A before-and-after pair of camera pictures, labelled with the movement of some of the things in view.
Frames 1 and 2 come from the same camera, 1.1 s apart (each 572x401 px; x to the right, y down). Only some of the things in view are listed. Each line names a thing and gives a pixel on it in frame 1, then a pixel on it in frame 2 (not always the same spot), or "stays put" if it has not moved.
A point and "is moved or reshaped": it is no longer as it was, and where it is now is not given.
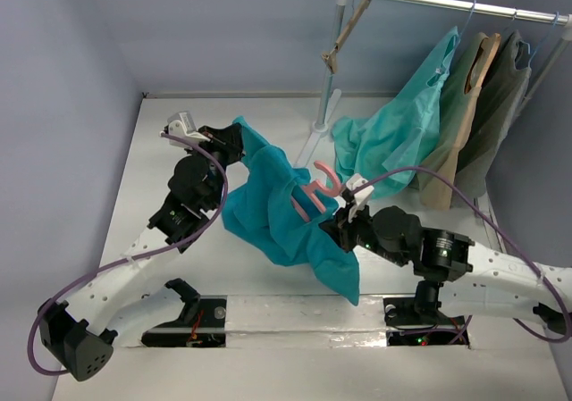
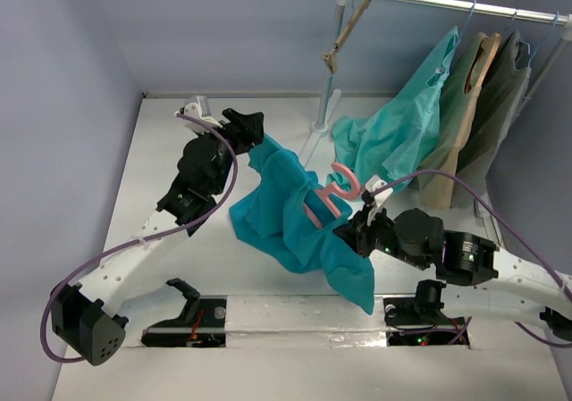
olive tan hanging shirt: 466,77 stays put
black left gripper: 227,140 -> 243,130
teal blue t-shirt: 268,212 is moved or reshaped
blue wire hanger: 468,18 stays put
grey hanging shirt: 502,93 stays put
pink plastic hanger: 316,187 is moved or reshaped
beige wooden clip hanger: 330,57 stays put
